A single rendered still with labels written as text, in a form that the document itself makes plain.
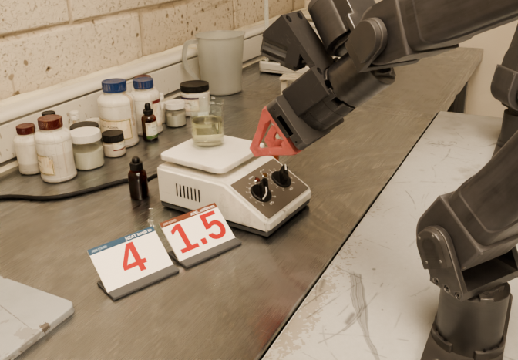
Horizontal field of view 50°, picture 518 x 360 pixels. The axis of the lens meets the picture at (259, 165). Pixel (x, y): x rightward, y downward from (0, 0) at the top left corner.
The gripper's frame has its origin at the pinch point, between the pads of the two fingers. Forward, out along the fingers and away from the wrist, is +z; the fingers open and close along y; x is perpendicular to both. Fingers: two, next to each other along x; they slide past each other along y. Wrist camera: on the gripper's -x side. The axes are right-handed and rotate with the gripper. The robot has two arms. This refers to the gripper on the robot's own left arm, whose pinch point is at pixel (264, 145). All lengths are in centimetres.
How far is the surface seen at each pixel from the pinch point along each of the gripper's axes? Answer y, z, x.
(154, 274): 16.1, 12.8, 6.1
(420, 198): -22.1, -2.5, 19.6
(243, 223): 1.3, 9.7, 7.3
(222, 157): -2.8, 10.0, -2.3
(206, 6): -71, 47, -47
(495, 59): -149, 13, 12
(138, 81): -22, 36, -27
